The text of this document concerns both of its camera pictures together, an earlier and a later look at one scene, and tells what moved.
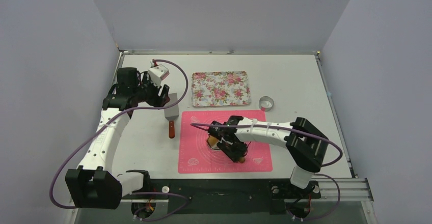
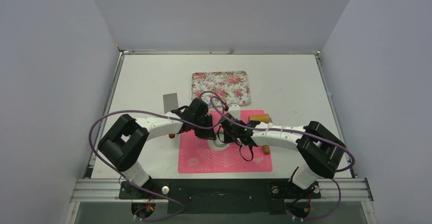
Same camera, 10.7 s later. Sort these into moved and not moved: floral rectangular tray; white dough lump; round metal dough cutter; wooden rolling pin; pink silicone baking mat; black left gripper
Moved: wooden rolling pin; black left gripper; round metal dough cutter
Not moved: floral rectangular tray; pink silicone baking mat; white dough lump
